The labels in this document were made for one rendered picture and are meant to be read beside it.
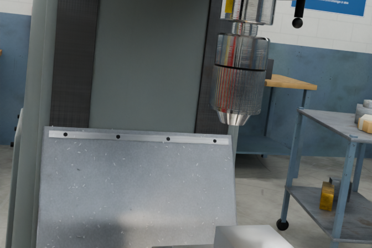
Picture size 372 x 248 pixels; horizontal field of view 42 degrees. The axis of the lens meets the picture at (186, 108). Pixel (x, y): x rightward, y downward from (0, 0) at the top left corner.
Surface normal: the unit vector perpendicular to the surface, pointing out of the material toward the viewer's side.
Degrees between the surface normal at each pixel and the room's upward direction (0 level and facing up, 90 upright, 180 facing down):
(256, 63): 90
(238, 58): 90
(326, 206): 90
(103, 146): 63
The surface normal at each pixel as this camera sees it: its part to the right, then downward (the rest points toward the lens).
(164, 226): 0.29, -0.48
